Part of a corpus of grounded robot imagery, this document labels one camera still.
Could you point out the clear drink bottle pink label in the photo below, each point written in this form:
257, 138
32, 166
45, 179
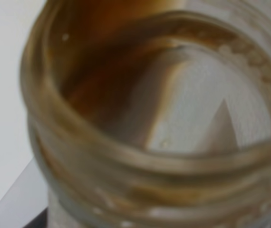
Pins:
152, 113

